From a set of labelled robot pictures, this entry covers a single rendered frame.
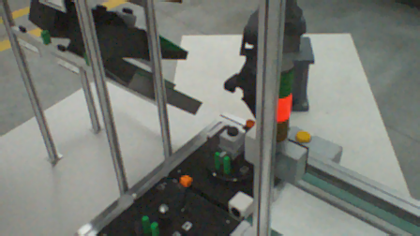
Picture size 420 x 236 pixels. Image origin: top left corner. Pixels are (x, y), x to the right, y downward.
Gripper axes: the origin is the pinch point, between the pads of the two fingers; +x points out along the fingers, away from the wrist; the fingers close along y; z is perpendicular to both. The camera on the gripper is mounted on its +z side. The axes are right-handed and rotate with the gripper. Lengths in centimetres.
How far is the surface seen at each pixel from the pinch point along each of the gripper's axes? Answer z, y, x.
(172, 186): -26.3, 7.4, 11.9
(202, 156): -13.4, 8.4, 11.8
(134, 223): -40.0, 6.5, 12.0
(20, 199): -49, 46, 23
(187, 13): 190, 202, 108
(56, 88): 54, 201, 108
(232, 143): -13.7, -2.3, 1.1
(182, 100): -6.8, 20.7, 2.5
